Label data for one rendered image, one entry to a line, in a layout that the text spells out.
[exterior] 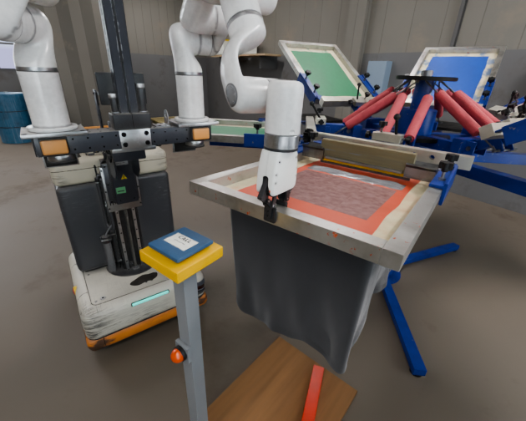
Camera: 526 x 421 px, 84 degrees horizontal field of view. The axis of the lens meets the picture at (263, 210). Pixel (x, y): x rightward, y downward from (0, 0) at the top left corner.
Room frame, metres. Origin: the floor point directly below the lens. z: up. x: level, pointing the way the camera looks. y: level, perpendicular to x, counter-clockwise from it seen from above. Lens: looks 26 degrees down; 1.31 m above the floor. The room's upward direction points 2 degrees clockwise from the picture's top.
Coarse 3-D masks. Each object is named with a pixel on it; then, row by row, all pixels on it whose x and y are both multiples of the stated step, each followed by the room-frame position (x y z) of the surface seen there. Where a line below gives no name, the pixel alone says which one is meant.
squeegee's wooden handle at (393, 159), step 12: (324, 144) 1.19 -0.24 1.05; (336, 144) 1.16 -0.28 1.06; (348, 144) 1.14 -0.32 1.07; (360, 144) 1.12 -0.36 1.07; (324, 156) 1.19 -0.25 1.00; (336, 156) 1.16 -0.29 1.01; (348, 156) 1.13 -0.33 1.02; (360, 156) 1.10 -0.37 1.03; (372, 156) 1.08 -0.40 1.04; (384, 156) 1.05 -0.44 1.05; (396, 156) 1.03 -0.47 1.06; (408, 156) 1.00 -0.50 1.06; (396, 168) 1.02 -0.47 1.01
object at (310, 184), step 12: (300, 168) 1.11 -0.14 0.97; (336, 168) 1.14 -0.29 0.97; (348, 168) 1.15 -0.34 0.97; (300, 180) 0.95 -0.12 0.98; (312, 180) 0.96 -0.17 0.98; (324, 180) 0.96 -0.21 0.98; (336, 180) 0.97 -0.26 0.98; (252, 192) 0.81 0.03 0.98; (300, 192) 0.83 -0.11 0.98; (312, 192) 0.84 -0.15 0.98; (324, 192) 0.84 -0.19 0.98; (288, 204) 0.73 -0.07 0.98; (300, 204) 0.74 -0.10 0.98
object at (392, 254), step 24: (240, 168) 0.94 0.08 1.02; (192, 192) 0.78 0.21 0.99; (216, 192) 0.72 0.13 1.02; (240, 192) 0.71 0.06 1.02; (432, 192) 0.80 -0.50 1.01; (288, 216) 0.59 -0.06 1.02; (312, 216) 0.59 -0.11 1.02; (408, 216) 0.61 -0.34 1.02; (336, 240) 0.52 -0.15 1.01; (360, 240) 0.49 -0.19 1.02; (384, 240) 0.49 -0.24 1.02; (408, 240) 0.50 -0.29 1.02; (384, 264) 0.46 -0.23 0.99
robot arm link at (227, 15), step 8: (224, 0) 0.77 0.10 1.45; (232, 0) 0.76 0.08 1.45; (240, 0) 0.75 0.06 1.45; (248, 0) 0.76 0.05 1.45; (256, 0) 0.78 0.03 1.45; (264, 0) 0.82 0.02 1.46; (272, 0) 0.83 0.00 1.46; (224, 8) 0.77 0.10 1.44; (232, 8) 0.75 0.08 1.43; (240, 8) 0.74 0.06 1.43; (248, 8) 0.75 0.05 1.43; (256, 8) 0.76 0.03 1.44; (264, 8) 0.83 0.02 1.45; (272, 8) 0.84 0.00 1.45; (224, 16) 0.78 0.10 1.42; (232, 16) 0.75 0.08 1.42
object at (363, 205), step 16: (384, 176) 1.06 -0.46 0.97; (336, 192) 0.85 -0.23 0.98; (352, 192) 0.86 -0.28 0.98; (368, 192) 0.87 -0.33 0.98; (384, 192) 0.88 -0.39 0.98; (400, 192) 0.89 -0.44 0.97; (304, 208) 0.71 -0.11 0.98; (320, 208) 0.72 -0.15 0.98; (336, 208) 0.72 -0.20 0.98; (352, 208) 0.73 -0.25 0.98; (368, 208) 0.74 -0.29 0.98; (384, 208) 0.74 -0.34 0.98; (352, 224) 0.63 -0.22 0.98; (368, 224) 0.63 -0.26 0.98
